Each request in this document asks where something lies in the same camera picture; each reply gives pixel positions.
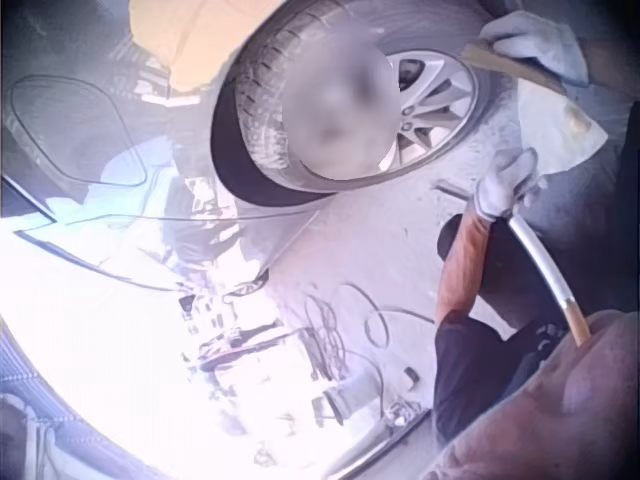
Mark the white tube with tan end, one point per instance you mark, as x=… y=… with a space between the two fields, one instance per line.
x=539 y=260

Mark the white stained sheet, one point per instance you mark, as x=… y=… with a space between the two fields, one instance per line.
x=555 y=135

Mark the grey cylinder canister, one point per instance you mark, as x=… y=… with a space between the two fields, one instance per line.
x=341 y=402

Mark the heap of tools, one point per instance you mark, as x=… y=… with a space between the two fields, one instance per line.
x=230 y=330

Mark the person's left fingers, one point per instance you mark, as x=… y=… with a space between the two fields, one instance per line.
x=522 y=167

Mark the person's right hand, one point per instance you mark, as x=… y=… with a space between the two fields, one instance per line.
x=542 y=42

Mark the white car body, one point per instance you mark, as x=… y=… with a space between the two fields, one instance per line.
x=75 y=130

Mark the yellow cover sheet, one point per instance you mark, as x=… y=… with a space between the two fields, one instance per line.
x=200 y=40

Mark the person's left hand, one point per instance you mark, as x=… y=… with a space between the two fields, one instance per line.
x=500 y=192

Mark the grey metal strip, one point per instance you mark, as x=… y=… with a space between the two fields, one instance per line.
x=385 y=440

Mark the person's right fingers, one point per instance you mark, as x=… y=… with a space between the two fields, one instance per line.
x=500 y=35

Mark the car wheel with alloy rim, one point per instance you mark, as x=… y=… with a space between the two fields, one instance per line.
x=250 y=100

